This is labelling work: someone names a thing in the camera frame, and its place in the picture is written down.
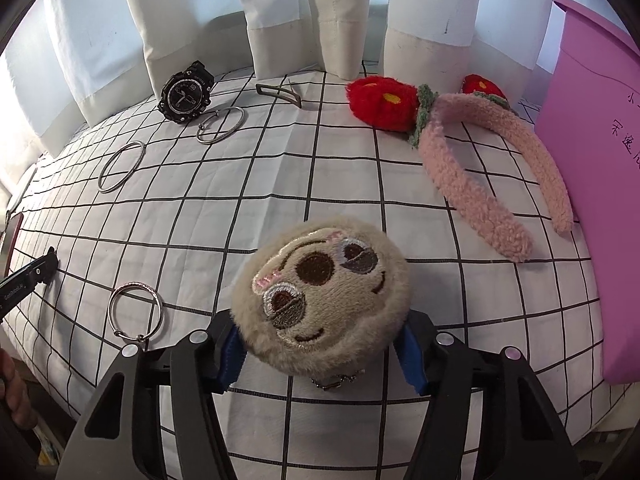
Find white black checked cloth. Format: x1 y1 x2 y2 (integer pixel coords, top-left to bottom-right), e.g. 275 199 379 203
0 57 613 480

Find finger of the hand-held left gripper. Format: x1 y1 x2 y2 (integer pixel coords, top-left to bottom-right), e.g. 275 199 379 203
0 247 60 323

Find white curtain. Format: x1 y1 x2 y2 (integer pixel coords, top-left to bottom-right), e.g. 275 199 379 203
0 0 566 156

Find person's left hand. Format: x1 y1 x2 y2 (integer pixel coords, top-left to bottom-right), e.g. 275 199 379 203
0 349 38 431

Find open silver bangle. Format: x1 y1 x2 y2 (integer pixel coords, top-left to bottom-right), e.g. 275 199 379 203
196 106 247 146

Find pink plastic basket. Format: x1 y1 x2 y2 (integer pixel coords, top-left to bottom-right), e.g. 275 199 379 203
534 0 640 385

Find red phone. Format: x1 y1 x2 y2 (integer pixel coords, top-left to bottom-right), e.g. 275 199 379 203
0 211 25 261

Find beige plush face keychain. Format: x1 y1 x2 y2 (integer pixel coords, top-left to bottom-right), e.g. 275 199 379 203
231 217 412 391

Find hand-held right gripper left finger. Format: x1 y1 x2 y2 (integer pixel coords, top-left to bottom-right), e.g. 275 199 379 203
55 310 247 480

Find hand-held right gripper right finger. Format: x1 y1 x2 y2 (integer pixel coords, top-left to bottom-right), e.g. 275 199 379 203
392 310 583 480

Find white flat device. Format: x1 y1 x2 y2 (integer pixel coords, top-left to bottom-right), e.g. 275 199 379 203
4 162 37 221

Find black wrist watch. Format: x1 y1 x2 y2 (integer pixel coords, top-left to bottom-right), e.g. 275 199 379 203
157 60 216 125

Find closed silver bangle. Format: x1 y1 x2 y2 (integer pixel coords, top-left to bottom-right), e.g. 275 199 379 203
98 141 146 194

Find pink fluffy headband red flowers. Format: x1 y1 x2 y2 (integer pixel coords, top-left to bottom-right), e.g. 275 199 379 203
345 74 575 264

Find brown metal hair clip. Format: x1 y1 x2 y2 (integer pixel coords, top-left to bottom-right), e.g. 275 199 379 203
255 76 303 109

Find silver ring with clasp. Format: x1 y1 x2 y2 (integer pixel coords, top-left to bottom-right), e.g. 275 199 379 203
109 282 164 345

